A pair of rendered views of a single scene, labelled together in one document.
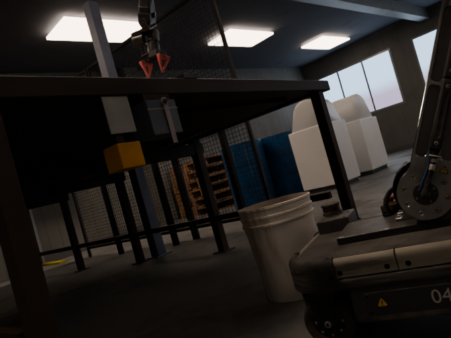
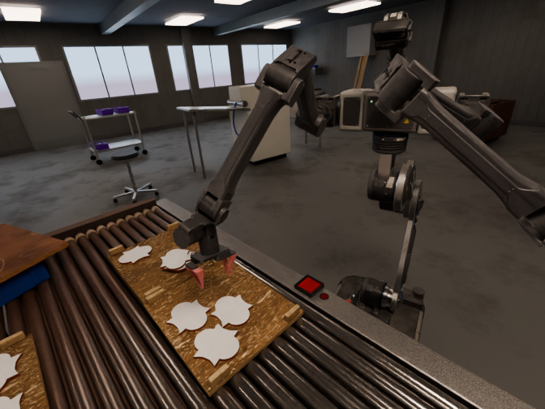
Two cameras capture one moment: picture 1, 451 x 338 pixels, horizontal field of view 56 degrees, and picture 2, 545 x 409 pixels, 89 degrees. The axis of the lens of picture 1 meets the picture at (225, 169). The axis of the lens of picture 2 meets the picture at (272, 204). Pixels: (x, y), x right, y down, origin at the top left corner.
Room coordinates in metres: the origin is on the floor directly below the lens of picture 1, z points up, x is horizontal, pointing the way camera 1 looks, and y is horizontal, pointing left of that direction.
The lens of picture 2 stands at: (1.64, 0.83, 1.63)
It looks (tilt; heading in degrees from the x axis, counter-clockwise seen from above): 26 degrees down; 278
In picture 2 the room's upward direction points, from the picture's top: 4 degrees counter-clockwise
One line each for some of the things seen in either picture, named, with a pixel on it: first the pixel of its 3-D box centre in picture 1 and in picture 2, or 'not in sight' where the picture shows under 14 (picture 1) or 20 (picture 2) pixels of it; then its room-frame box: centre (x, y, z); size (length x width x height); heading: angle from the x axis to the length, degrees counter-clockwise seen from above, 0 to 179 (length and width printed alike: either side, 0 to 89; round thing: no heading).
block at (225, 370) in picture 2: not in sight; (219, 375); (1.85, 0.42, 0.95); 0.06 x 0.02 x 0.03; 49
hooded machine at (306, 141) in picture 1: (321, 143); not in sight; (5.83, -1.36, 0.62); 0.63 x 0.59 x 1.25; 46
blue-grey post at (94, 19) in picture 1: (124, 129); not in sight; (3.86, 0.79, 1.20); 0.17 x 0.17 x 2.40; 51
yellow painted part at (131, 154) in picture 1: (117, 133); not in sight; (1.33, 0.29, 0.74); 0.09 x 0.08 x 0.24; 141
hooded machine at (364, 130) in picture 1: (356, 135); not in sight; (6.59, -2.10, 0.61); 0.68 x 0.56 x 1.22; 133
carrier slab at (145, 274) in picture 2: not in sight; (165, 257); (2.23, -0.08, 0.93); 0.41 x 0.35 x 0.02; 140
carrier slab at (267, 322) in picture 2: not in sight; (221, 309); (1.91, 0.19, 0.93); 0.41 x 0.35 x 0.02; 139
